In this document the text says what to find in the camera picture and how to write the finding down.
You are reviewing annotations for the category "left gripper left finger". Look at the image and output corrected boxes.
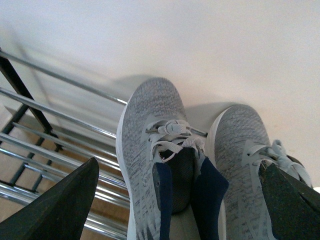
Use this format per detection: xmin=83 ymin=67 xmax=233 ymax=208
xmin=0 ymin=157 xmax=99 ymax=240

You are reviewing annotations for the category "black metal shoe rack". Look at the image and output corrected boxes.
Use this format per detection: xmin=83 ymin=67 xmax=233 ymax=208
xmin=0 ymin=48 xmax=208 ymax=240

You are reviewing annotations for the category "grey knit sneaker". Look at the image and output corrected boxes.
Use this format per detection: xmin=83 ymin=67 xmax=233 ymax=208
xmin=116 ymin=77 xmax=230 ymax=240
xmin=205 ymin=104 xmax=312 ymax=240

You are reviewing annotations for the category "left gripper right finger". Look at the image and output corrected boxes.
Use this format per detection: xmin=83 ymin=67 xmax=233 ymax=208
xmin=258 ymin=160 xmax=320 ymax=240

